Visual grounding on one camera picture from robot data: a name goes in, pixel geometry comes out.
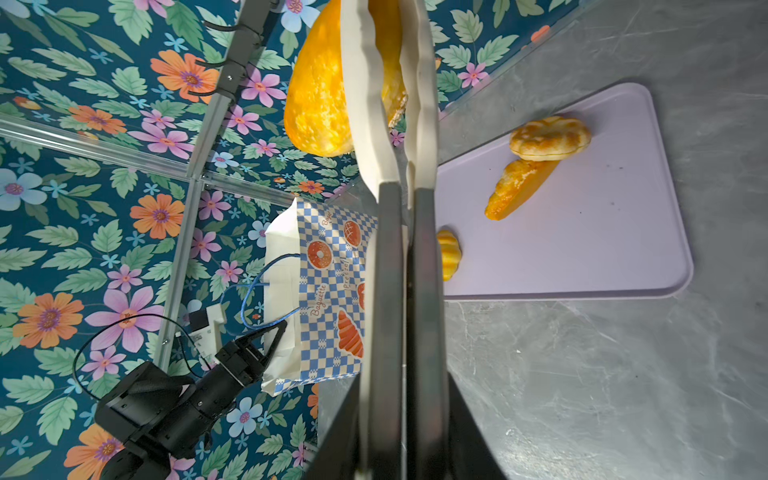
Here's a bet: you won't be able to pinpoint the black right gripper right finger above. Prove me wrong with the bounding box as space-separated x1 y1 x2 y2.
448 374 506 480

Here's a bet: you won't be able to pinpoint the small round striped bun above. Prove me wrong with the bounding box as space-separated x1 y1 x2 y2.
437 230 462 282

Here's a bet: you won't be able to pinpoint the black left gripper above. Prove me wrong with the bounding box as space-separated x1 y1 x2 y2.
95 320 287 459

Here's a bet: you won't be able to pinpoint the glazed brown bread wedge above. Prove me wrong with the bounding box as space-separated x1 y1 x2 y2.
485 159 560 221

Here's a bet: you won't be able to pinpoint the oval golden bread bun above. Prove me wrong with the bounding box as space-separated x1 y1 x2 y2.
284 1 407 157

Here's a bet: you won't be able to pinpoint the checkered paper bread bag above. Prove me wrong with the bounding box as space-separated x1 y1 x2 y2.
257 199 377 396

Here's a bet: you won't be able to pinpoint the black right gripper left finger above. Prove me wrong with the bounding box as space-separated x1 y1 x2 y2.
303 377 360 480

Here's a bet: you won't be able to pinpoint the lavender plastic tray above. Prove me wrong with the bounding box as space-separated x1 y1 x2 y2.
435 82 694 301

